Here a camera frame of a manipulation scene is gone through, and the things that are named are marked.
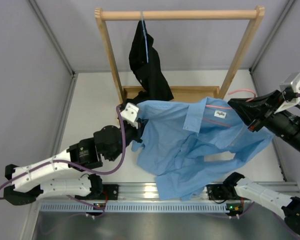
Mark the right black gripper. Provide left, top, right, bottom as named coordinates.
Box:
left=228, top=90, right=300, bottom=157

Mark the pink wire hanger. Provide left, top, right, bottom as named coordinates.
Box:
left=202, top=88, right=257, bottom=128

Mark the light blue shirt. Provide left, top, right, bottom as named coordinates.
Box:
left=131, top=97, right=274, bottom=201

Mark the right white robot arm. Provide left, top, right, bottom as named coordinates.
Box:
left=199, top=97, right=300, bottom=240

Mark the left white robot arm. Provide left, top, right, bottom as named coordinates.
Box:
left=3, top=119, right=147, bottom=206

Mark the black shirt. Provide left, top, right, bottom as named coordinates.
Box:
left=126, top=20, right=174, bottom=105

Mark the wooden clothes rack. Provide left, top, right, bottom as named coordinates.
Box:
left=94, top=6, right=266, bottom=103

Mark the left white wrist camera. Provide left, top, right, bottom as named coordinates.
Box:
left=120, top=102, right=139, bottom=129

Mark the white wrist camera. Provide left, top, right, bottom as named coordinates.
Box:
left=120, top=102, right=139, bottom=129
left=274, top=72, right=300, bottom=114

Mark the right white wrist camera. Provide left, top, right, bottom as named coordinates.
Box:
left=274, top=72, right=300, bottom=114

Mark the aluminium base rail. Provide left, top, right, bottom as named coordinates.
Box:
left=38, top=180, right=300, bottom=200

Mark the slotted cable duct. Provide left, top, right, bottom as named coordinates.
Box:
left=40, top=201, right=242, bottom=214

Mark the blue wire hanger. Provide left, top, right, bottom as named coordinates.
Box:
left=140, top=11, right=149, bottom=64

